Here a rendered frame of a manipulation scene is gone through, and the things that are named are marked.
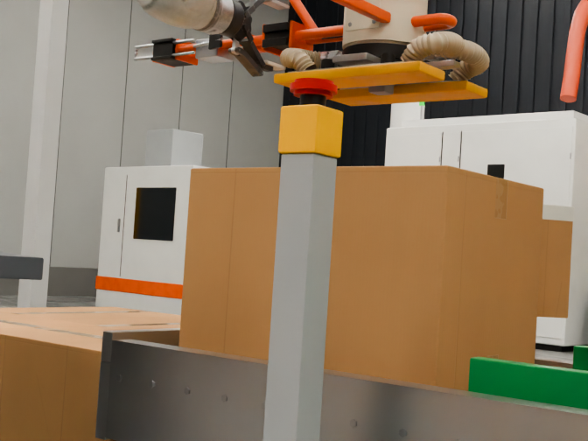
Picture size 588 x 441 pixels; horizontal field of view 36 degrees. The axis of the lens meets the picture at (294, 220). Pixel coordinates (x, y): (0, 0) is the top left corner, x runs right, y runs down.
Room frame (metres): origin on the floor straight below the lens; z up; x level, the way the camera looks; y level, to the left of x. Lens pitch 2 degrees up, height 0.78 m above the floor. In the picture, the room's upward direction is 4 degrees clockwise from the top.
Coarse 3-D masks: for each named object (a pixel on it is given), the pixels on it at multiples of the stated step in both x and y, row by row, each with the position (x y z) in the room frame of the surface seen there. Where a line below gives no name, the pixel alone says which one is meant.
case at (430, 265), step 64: (192, 192) 1.88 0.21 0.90; (256, 192) 1.77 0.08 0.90; (384, 192) 1.59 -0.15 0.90; (448, 192) 1.52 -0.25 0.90; (512, 192) 1.71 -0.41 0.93; (192, 256) 1.87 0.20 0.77; (256, 256) 1.76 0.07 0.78; (384, 256) 1.58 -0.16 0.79; (448, 256) 1.53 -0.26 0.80; (512, 256) 1.72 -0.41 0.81; (192, 320) 1.86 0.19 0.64; (256, 320) 1.76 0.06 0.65; (384, 320) 1.58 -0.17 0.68; (448, 320) 1.54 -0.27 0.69; (512, 320) 1.74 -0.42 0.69; (448, 384) 1.55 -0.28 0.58
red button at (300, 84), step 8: (296, 80) 1.33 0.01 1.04; (304, 80) 1.31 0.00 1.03; (312, 80) 1.31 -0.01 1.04; (320, 80) 1.31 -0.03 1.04; (328, 80) 1.32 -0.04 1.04; (296, 88) 1.32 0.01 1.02; (304, 88) 1.31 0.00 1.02; (312, 88) 1.31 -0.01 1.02; (320, 88) 1.31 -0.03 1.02; (328, 88) 1.31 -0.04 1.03; (336, 88) 1.33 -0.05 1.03; (296, 96) 1.35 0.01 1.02; (304, 96) 1.32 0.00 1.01; (312, 96) 1.32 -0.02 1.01; (320, 96) 1.32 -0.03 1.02; (328, 96) 1.33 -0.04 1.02; (304, 104) 1.32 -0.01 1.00; (320, 104) 1.32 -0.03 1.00
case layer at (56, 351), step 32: (0, 320) 2.61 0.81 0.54; (32, 320) 2.67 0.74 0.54; (64, 320) 2.74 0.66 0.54; (96, 320) 2.81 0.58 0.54; (128, 320) 2.88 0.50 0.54; (160, 320) 2.96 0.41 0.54; (0, 352) 2.26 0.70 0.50; (32, 352) 2.18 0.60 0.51; (64, 352) 2.11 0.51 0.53; (96, 352) 2.05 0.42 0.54; (0, 384) 2.25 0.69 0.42; (32, 384) 2.18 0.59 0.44; (64, 384) 2.11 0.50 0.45; (96, 384) 2.04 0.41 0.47; (0, 416) 2.25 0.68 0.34; (32, 416) 2.17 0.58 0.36; (64, 416) 2.10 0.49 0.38
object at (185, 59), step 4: (176, 44) 2.18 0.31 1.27; (180, 44) 2.18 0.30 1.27; (184, 44) 2.19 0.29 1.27; (176, 48) 2.18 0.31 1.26; (176, 52) 2.18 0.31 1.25; (176, 56) 2.18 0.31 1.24; (180, 56) 2.18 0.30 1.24; (184, 56) 2.19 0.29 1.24; (188, 56) 2.21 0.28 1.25; (152, 60) 2.22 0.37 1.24; (160, 60) 2.21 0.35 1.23; (164, 60) 2.20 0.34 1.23; (168, 60) 2.20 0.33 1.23; (172, 60) 2.20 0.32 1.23; (176, 60) 2.19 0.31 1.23; (180, 60) 2.19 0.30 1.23; (184, 60) 2.19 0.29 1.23; (188, 60) 2.21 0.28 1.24; (192, 60) 2.22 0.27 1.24; (196, 60) 2.23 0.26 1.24; (164, 64) 2.24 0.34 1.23; (168, 64) 2.24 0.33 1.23; (172, 64) 2.24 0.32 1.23; (176, 64) 2.24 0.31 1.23; (180, 64) 2.23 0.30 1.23; (184, 64) 2.23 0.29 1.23; (188, 64) 2.23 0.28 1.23; (192, 64) 2.22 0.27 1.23; (196, 64) 2.23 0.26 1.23
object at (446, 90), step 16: (448, 80) 1.84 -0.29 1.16; (464, 80) 1.80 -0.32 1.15; (336, 96) 1.99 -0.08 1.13; (352, 96) 1.96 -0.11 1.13; (368, 96) 1.94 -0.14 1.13; (384, 96) 1.93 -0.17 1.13; (400, 96) 1.92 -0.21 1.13; (416, 96) 1.91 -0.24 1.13; (432, 96) 1.90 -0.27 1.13; (448, 96) 1.88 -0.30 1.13; (464, 96) 1.87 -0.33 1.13; (480, 96) 1.86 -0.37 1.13
